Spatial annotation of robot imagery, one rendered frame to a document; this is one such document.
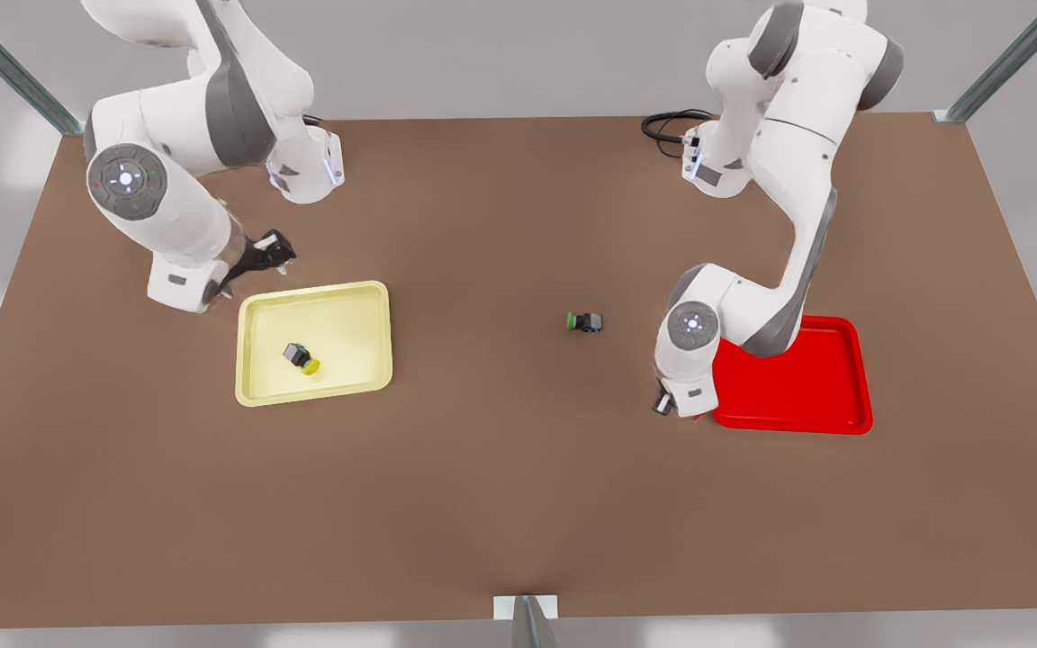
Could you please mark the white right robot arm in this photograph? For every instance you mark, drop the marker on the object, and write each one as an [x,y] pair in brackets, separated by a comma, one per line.
[167,117]

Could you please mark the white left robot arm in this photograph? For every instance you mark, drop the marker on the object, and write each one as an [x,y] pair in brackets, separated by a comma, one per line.
[789,135]

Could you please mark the pale yellow tray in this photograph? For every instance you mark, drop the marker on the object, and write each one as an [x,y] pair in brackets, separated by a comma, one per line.
[313,343]

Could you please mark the red tray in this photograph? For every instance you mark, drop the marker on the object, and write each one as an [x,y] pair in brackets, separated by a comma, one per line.
[798,382]

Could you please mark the yellow push-button switch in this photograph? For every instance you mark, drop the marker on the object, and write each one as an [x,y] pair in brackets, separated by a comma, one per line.
[302,357]

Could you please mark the green push-button switch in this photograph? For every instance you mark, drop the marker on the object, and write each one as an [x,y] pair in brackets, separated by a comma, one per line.
[584,321]

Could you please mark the silver frame post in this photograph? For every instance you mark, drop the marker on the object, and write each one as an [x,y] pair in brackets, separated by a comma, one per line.
[527,621]
[1005,63]
[10,65]

